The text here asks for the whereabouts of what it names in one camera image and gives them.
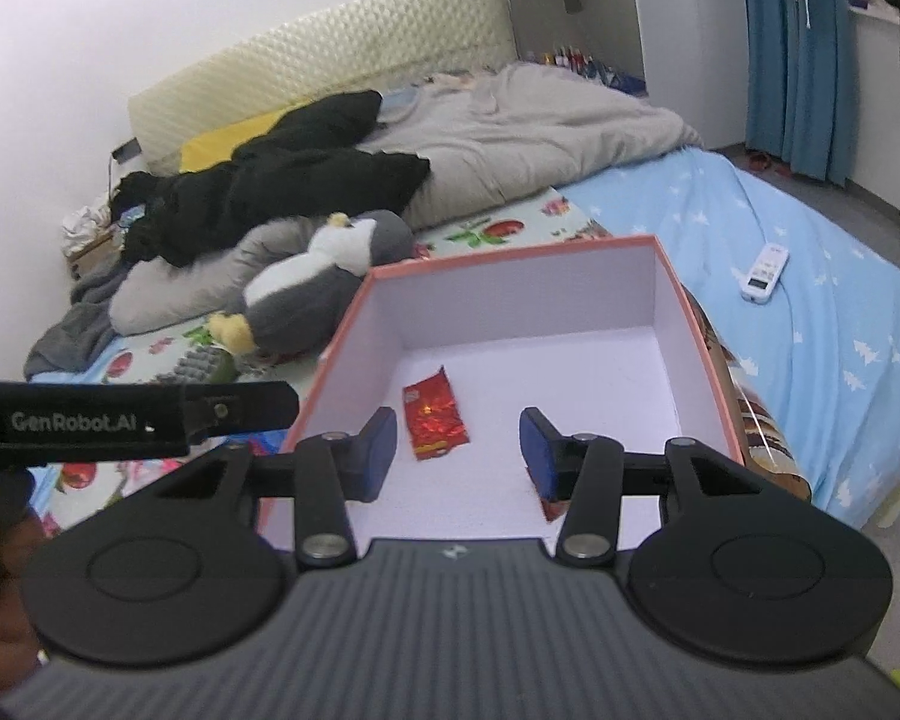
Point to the pink cardboard box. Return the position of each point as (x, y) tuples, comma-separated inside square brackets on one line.
[(532, 300)]

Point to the red snack packet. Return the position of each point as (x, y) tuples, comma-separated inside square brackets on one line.
[(552, 511), (435, 416)]

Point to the row of colourful bottles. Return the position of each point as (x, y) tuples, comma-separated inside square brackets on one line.
[(585, 64)]

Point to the black wall charger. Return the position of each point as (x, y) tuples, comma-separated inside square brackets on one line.
[(125, 150)]

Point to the yellow pillow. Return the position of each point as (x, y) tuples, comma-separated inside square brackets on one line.
[(217, 142)]

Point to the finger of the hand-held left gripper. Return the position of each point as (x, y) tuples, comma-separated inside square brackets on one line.
[(247, 405)]

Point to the cream quilted headboard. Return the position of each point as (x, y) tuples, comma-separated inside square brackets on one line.
[(345, 37)]

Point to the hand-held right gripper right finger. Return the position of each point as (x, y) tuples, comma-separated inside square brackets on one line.
[(536, 457)]

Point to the fruit-print mat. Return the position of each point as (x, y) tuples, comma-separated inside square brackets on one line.
[(495, 229)]

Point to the green massage brush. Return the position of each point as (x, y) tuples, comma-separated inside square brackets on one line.
[(195, 366)]

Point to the grey duvet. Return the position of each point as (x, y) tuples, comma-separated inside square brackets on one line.
[(525, 127)]

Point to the black jacket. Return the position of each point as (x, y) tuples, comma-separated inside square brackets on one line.
[(285, 180)]

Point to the grey penguin plush toy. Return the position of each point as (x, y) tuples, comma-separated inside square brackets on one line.
[(300, 300)]

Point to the dark grey cloth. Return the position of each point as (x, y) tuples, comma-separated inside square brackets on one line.
[(67, 337)]

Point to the white remote control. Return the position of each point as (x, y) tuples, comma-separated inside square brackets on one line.
[(763, 274)]

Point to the blue curtain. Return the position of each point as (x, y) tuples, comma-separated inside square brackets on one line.
[(795, 75)]

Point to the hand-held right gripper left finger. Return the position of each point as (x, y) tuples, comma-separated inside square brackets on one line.
[(379, 457)]

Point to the blue star-print bedsheet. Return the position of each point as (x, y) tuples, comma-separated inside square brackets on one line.
[(832, 330)]

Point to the grey pillow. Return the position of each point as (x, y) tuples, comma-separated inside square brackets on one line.
[(165, 292)]

